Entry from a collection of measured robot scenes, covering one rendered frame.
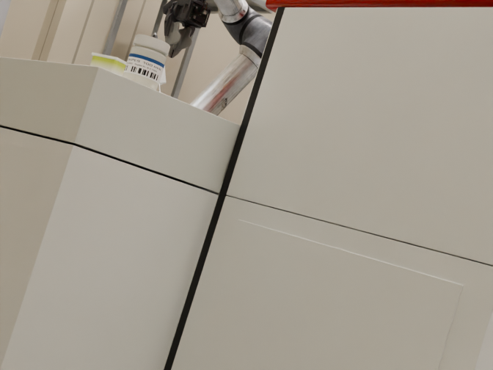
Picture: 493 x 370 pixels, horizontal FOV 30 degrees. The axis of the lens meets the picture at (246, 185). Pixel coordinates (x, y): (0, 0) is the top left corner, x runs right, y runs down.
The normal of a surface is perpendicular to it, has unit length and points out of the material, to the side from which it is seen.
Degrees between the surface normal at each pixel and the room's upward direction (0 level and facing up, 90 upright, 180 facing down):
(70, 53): 90
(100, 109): 90
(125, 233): 90
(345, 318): 90
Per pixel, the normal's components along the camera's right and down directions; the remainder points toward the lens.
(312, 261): -0.73, -0.26
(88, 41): 0.57, 0.13
